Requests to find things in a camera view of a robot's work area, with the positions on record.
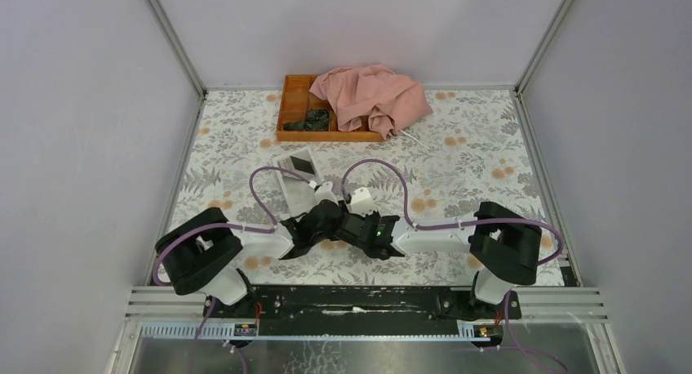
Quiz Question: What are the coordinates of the floral patterned table mat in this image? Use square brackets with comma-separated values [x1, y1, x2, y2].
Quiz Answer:
[170, 90, 545, 286]

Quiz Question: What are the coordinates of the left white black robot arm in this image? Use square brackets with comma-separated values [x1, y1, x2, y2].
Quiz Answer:
[153, 200, 345, 318]

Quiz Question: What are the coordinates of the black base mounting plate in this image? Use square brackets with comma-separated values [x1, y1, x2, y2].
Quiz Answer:
[204, 285, 522, 335]

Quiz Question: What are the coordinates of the white plastic card box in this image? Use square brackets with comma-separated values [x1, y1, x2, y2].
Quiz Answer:
[272, 147, 321, 216]

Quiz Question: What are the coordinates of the white slotted cable duct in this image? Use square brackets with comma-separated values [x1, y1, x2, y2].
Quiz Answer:
[140, 321, 491, 342]

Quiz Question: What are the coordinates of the dark green crumpled item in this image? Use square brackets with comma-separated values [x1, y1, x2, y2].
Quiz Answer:
[282, 109, 331, 131]

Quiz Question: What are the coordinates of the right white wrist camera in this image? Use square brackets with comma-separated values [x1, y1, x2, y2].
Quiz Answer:
[348, 187, 378, 216]

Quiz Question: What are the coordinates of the wooden compartment tray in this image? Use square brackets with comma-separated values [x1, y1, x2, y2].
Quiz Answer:
[275, 74, 383, 142]

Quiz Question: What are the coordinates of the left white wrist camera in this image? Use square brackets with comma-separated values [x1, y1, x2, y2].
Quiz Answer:
[308, 180, 339, 204]

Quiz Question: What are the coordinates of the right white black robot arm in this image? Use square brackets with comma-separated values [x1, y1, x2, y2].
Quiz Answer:
[330, 202, 543, 318]

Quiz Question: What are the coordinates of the pink cloth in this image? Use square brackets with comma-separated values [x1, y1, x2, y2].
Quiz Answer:
[309, 65, 433, 140]

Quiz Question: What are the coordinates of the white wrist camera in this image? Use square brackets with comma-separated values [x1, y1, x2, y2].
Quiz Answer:
[348, 187, 378, 216]
[308, 180, 339, 204]

